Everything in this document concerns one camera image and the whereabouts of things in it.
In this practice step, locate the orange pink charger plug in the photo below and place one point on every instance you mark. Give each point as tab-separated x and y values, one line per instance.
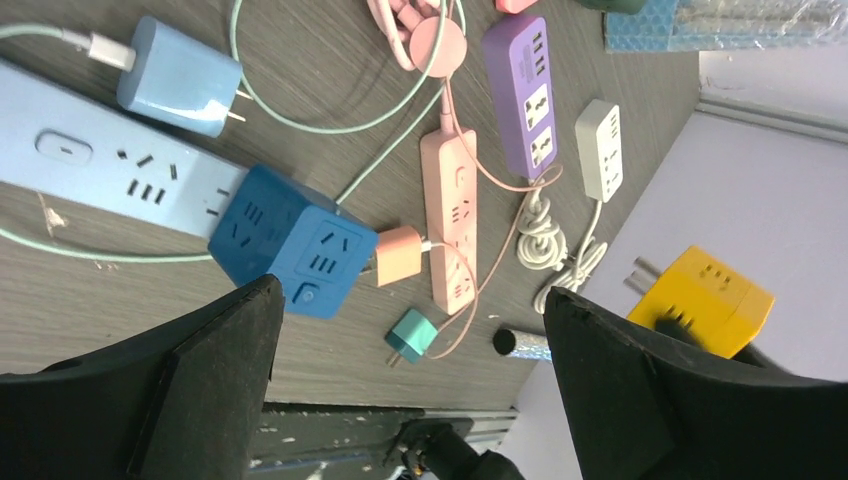
398	255

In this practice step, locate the white power strip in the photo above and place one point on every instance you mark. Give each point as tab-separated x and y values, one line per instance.
598	134

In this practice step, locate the blue wrapped metronome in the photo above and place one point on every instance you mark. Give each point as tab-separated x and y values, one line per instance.
694	26

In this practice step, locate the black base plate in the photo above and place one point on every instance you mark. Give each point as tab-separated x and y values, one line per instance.
306	441

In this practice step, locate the light blue charger plug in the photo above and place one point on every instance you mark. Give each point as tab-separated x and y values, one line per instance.
171	77

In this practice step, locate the light blue power strip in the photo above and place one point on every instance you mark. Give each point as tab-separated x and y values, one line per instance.
59	143

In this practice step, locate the pink power strip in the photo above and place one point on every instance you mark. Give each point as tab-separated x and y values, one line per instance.
449	178

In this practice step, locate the dark green cube socket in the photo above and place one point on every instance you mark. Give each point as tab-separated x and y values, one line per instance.
628	7

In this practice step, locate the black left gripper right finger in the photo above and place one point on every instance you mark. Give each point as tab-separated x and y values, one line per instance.
643	405

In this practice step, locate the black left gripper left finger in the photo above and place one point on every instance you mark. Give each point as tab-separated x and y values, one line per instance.
179	401

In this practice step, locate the teal charger plug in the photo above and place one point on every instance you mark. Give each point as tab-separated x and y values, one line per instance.
410	337

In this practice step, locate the purple power strip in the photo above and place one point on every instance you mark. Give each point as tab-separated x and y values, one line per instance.
518	66

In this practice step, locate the glittery small cylinder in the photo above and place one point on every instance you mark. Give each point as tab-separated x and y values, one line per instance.
517	344

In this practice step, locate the dark blue cube socket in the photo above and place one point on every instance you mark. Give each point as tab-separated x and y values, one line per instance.
276	225

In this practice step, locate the pink cube socket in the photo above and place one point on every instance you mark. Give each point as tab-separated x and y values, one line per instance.
513	6

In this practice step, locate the yellow cube socket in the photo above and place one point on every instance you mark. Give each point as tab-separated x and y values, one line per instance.
701	301

